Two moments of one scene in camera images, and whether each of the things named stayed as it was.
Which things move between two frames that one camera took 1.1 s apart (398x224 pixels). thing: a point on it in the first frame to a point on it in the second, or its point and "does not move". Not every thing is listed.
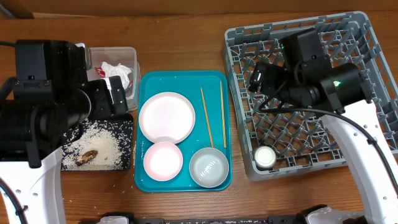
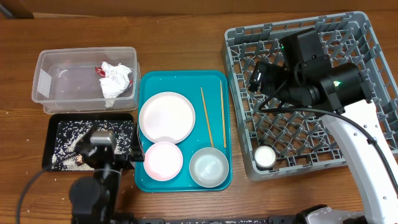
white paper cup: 265,157 does not move
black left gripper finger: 118,95 to 137,150
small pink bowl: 163,161 does not move
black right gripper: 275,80 does not move
